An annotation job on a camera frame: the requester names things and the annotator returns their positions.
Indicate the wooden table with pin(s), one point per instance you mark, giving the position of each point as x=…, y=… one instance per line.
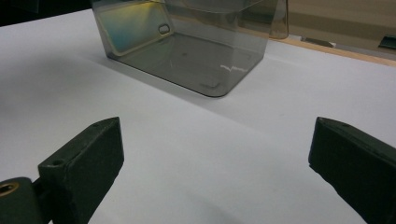
x=342, y=52

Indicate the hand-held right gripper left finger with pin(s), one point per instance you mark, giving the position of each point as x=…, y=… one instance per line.
x=84, y=161

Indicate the transparent grey plastic box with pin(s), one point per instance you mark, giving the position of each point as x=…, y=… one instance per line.
x=202, y=62

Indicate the pastel gradient phone case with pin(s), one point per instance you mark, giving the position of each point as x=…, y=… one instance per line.
x=130, y=28

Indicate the black curtain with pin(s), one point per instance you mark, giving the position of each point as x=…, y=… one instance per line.
x=37, y=11

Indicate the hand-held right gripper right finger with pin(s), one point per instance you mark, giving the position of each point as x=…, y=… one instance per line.
x=358, y=168

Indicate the transparent grey box lid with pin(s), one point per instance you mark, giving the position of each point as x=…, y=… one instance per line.
x=279, y=21

